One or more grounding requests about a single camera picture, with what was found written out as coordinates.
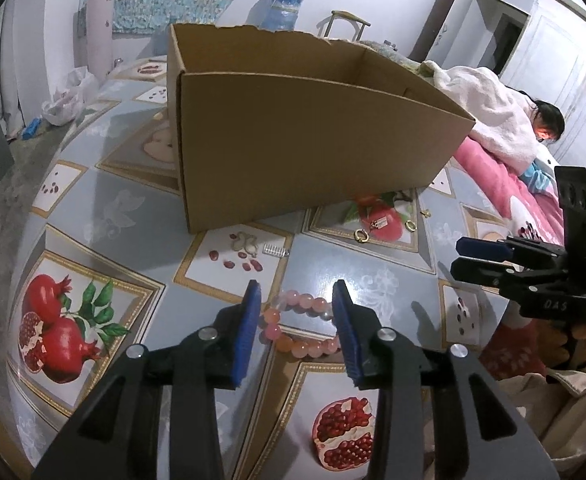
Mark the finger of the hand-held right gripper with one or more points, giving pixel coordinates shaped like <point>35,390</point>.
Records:
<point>475,248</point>
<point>473,271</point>

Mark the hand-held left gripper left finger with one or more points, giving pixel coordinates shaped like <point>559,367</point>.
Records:
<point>245,340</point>

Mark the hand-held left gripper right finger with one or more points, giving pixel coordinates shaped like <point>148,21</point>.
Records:
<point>348,340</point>

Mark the gold earring with tag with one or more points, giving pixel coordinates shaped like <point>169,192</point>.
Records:
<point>379,222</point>

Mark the brown cardboard box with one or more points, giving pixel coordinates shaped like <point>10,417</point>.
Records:
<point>298,150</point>

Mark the person's right forearm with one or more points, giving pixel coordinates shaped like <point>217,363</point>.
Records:
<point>563,410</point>

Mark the pink printed blanket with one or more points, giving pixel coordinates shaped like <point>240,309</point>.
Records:
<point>498,180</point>

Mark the white fleece blanket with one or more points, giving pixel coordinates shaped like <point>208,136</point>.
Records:
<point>493,105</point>

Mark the white wardrobe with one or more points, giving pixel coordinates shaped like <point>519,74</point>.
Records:
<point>563,60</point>

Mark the fruit print tablecloth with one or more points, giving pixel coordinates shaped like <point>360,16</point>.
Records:
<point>123,200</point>

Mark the grey green blanket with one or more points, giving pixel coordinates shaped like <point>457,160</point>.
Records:
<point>398,55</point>

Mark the dark brown door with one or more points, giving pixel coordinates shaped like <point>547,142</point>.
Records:
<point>440,20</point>

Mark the wooden chair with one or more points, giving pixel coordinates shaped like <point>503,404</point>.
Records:
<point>348,15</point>

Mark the white plastic bags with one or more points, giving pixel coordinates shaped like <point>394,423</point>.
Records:
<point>68,100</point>

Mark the blue cloth scrap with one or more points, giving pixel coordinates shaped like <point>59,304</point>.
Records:
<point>32,129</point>

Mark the blue water jug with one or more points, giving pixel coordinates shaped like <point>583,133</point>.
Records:
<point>283,10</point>

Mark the pink rolled mat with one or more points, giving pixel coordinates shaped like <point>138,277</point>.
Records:
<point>100,30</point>

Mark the white curtain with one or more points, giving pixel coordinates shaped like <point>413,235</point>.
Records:
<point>10,60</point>

